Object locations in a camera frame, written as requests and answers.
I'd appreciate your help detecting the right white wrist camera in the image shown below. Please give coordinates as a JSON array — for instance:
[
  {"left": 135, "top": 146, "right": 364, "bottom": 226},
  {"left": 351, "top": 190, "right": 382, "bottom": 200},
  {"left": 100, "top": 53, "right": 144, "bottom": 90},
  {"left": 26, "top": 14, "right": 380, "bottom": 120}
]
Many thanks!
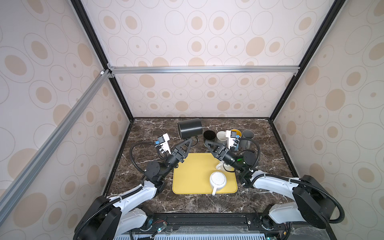
[{"left": 226, "top": 130, "right": 240, "bottom": 149}]

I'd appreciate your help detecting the black mug white base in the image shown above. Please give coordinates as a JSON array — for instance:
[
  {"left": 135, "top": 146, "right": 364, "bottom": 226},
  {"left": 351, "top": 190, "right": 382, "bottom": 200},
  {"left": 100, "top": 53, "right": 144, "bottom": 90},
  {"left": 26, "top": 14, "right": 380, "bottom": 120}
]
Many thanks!
[{"left": 203, "top": 130, "right": 217, "bottom": 147}]

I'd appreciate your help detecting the blue mug yellow inside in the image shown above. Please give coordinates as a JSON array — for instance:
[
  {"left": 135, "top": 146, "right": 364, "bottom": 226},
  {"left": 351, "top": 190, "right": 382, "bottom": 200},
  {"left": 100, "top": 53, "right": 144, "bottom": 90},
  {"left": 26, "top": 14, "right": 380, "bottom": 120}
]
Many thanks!
[{"left": 231, "top": 129, "right": 242, "bottom": 137}]

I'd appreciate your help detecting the cream white mug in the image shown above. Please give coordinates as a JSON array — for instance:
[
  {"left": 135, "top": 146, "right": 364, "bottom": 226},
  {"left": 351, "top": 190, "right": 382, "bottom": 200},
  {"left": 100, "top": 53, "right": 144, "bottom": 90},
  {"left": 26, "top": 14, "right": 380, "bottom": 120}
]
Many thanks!
[{"left": 216, "top": 163, "right": 235, "bottom": 173}]

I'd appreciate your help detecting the small grey mug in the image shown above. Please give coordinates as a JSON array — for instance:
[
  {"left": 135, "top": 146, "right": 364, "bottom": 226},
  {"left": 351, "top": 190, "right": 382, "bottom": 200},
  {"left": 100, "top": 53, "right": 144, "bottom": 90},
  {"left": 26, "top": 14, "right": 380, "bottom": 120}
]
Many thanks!
[{"left": 216, "top": 131, "right": 228, "bottom": 147}]

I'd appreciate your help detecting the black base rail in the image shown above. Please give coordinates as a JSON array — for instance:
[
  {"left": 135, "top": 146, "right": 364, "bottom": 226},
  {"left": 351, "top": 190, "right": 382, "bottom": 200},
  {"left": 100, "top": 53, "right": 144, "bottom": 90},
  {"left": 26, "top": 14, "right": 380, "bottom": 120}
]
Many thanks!
[{"left": 77, "top": 212, "right": 337, "bottom": 240}]

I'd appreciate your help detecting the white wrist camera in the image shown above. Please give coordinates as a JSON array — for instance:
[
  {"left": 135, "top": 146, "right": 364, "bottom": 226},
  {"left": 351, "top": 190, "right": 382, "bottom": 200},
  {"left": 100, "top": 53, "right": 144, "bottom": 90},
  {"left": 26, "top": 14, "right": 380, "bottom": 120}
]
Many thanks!
[
  {"left": 155, "top": 134, "right": 171, "bottom": 154},
  {"left": 226, "top": 130, "right": 240, "bottom": 149}
]

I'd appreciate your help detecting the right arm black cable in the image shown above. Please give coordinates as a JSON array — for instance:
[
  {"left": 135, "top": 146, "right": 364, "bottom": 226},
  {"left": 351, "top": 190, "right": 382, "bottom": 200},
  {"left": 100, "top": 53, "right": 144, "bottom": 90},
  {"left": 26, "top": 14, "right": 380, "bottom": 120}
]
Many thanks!
[{"left": 238, "top": 137, "right": 262, "bottom": 178}]

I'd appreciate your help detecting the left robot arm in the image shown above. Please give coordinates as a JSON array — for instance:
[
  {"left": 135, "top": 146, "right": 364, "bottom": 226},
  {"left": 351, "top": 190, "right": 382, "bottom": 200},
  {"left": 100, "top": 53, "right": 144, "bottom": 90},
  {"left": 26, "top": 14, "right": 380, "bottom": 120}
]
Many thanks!
[{"left": 73, "top": 138, "right": 193, "bottom": 240}]

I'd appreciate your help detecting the yellow plastic tray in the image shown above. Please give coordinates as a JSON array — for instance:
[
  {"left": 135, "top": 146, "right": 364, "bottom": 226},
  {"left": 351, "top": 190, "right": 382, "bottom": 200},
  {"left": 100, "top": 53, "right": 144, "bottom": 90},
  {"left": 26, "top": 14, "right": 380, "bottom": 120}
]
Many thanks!
[{"left": 172, "top": 153, "right": 238, "bottom": 195}]

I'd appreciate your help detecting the large grey mug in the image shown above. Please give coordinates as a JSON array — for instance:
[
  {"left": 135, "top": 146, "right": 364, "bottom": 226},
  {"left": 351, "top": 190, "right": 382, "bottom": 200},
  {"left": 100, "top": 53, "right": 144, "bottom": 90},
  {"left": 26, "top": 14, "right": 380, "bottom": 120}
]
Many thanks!
[{"left": 240, "top": 130, "right": 255, "bottom": 150}]

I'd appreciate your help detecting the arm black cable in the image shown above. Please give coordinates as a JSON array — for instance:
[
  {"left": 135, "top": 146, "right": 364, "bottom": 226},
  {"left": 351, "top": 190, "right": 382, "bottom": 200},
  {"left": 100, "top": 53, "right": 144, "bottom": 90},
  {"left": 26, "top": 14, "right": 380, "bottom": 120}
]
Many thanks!
[
  {"left": 238, "top": 137, "right": 262, "bottom": 178},
  {"left": 129, "top": 142, "right": 167, "bottom": 175}
]

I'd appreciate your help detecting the horizontal aluminium rail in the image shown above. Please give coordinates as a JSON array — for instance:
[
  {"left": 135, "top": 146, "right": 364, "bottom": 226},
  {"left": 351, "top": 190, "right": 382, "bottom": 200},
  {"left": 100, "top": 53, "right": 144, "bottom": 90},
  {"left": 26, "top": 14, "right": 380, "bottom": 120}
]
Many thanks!
[{"left": 111, "top": 66, "right": 300, "bottom": 74}]

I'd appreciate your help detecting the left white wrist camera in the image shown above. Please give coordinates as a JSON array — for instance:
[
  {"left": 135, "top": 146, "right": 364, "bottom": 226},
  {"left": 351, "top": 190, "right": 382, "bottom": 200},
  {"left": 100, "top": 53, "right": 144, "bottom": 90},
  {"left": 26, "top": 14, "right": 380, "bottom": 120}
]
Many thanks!
[{"left": 155, "top": 134, "right": 171, "bottom": 154}]

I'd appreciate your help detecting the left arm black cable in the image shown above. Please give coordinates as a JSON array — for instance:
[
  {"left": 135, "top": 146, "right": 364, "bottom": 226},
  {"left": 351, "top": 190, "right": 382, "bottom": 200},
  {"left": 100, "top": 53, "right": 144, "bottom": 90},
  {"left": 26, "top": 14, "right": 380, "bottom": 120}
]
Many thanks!
[{"left": 129, "top": 142, "right": 167, "bottom": 175}]

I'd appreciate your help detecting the left slanted aluminium rail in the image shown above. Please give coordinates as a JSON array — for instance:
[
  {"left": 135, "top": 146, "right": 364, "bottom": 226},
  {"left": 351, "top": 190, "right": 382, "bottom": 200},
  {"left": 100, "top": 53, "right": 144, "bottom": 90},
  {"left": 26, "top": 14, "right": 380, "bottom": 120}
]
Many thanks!
[{"left": 1, "top": 69, "right": 112, "bottom": 225}]

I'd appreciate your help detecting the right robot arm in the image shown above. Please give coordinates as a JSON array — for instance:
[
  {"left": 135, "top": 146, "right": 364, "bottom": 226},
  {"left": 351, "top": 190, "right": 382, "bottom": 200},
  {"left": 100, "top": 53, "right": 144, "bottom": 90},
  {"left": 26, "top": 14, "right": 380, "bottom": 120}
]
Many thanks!
[{"left": 205, "top": 140, "right": 345, "bottom": 231}]

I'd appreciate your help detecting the white mug upside down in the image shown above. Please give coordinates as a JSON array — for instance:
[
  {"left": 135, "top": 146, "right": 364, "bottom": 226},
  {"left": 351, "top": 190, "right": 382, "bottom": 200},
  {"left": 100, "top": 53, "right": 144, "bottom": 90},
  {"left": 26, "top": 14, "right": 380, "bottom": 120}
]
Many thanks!
[{"left": 210, "top": 172, "right": 227, "bottom": 196}]

